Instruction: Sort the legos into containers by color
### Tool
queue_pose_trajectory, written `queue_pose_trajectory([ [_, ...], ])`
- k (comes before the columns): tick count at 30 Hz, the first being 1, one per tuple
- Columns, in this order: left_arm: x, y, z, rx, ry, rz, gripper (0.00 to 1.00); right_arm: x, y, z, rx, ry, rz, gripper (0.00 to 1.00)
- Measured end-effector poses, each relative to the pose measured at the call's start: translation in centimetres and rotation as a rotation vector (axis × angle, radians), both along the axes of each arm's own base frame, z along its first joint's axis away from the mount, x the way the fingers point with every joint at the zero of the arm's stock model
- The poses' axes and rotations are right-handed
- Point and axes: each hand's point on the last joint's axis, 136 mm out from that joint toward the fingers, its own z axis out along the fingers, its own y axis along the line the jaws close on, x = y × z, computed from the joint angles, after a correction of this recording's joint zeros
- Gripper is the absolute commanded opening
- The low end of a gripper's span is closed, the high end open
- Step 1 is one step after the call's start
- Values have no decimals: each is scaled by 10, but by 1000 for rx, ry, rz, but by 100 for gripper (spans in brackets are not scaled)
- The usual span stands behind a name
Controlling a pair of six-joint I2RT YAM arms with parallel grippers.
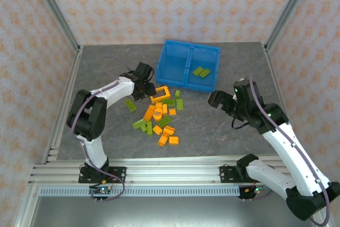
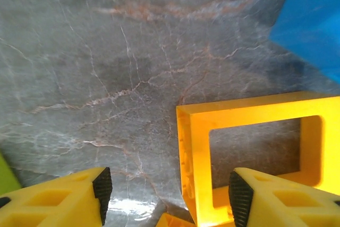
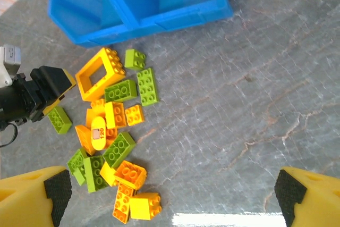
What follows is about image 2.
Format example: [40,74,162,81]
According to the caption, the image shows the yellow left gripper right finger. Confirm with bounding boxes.
[228,167,340,227]

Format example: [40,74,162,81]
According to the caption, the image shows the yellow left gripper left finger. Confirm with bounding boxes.
[0,166,113,227]

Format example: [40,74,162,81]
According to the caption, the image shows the green lego brick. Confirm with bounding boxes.
[0,151,22,196]

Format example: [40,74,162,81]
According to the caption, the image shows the yellow lego window frame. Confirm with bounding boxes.
[175,91,340,227]

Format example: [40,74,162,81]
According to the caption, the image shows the yellow lego brick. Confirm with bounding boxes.
[155,212,199,227]

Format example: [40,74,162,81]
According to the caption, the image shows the blue plastic bin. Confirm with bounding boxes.
[268,0,340,86]

